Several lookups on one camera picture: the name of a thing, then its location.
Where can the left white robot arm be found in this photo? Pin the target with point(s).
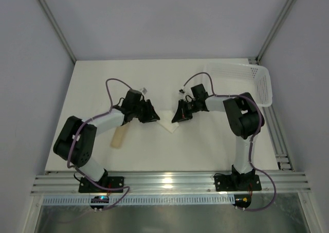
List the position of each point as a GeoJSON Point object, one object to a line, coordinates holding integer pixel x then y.
{"type": "Point", "coordinates": [76, 140]}

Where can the right aluminium frame post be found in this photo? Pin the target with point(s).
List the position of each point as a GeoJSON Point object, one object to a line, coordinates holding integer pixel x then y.
{"type": "Point", "coordinates": [278, 23]}

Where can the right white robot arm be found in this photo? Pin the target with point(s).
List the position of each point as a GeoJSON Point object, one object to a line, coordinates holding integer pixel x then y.
{"type": "Point", "coordinates": [245, 121]}

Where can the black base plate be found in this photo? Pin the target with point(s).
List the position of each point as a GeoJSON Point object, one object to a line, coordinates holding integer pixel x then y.
{"type": "Point", "coordinates": [111, 182]}
{"type": "Point", "coordinates": [237, 182]}

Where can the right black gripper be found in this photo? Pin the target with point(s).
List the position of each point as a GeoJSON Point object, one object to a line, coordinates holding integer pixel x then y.
{"type": "Point", "coordinates": [184, 110]}

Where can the left aluminium frame post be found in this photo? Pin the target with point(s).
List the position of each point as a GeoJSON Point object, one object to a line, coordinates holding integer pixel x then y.
{"type": "Point", "coordinates": [53, 22]}

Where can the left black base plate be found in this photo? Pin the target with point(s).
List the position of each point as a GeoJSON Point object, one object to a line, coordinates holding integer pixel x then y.
{"type": "Point", "coordinates": [111, 182]}

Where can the aluminium frame post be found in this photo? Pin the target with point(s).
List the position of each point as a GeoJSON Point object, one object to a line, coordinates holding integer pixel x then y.
{"type": "Point", "coordinates": [53, 22]}
{"type": "Point", "coordinates": [278, 23]}

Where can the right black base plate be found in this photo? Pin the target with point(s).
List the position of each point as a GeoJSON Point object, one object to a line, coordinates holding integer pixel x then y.
{"type": "Point", "coordinates": [237, 182]}

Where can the white plastic basket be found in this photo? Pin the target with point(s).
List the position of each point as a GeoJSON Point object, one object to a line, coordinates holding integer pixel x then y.
{"type": "Point", "coordinates": [233, 79]}

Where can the white slotted cable duct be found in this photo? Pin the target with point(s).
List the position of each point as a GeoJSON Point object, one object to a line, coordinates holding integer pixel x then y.
{"type": "Point", "coordinates": [133, 199]}

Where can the white paper napkin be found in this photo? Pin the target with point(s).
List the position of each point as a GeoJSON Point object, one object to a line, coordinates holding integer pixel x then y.
{"type": "Point", "coordinates": [165, 121]}

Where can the right side aluminium rail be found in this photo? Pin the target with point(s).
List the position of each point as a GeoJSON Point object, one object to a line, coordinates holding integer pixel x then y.
{"type": "Point", "coordinates": [278, 140]}

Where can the aluminium mounting rail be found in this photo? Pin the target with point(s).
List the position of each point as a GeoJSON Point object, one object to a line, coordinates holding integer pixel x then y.
{"type": "Point", "coordinates": [164, 182]}

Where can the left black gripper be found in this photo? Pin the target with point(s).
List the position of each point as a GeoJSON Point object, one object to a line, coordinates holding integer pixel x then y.
{"type": "Point", "coordinates": [148, 111]}

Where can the beige utensil case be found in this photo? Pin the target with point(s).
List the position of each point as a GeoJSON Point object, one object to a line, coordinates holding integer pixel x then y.
{"type": "Point", "coordinates": [119, 136]}

